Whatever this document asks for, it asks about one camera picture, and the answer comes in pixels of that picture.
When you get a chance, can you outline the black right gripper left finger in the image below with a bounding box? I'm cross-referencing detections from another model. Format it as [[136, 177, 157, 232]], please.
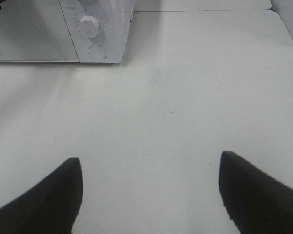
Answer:
[[0, 158, 83, 234]]

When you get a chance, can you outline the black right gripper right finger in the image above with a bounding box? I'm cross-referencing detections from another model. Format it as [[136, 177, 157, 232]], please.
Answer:
[[218, 151, 293, 234]]

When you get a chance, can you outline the white microwave knob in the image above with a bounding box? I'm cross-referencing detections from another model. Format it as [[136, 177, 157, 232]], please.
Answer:
[[79, 15, 101, 38]]

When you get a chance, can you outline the white microwave oven body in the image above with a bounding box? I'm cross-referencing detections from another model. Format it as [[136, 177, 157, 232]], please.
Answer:
[[59, 0, 135, 63]]

